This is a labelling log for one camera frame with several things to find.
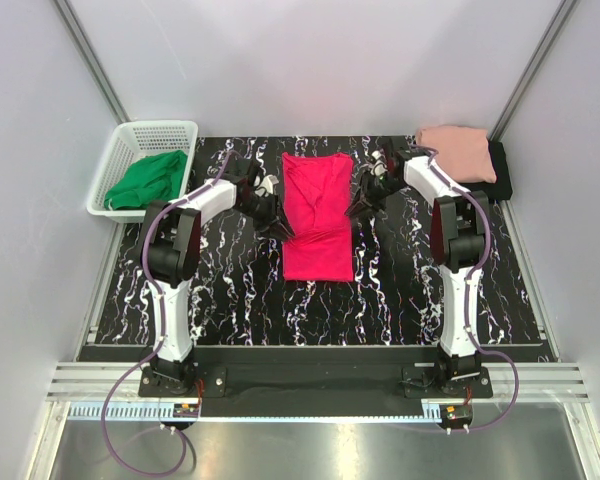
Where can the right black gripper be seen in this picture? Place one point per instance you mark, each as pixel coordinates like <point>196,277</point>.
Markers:
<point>367,204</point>

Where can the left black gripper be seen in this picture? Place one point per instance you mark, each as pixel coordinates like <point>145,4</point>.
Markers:
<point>273,215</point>

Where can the red t-shirt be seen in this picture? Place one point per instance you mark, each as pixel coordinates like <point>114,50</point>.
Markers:
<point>316,197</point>

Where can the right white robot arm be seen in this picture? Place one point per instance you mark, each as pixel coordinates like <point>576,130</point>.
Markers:
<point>460,241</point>

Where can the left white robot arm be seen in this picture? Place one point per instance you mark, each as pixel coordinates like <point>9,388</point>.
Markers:
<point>169,250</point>

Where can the black marble table mat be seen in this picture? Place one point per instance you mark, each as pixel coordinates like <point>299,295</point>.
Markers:
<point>239,296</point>

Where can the folded pink t-shirt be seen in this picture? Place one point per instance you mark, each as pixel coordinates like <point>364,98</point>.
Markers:
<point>463,152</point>

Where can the green t-shirt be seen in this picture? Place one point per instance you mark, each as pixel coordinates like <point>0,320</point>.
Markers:
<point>157,177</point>

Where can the folded black t-shirt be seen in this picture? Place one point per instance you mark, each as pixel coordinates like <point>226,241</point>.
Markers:
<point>502,189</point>

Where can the white plastic basket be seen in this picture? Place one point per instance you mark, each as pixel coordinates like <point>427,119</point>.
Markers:
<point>131,142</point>

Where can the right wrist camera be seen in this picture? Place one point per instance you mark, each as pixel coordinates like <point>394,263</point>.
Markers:
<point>378,163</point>

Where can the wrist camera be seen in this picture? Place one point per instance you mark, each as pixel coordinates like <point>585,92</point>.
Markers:
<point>265,185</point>
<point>378,163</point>

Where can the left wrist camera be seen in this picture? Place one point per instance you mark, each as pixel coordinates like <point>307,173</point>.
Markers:
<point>265,185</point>

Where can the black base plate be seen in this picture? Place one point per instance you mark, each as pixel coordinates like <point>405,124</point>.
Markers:
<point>315,383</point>

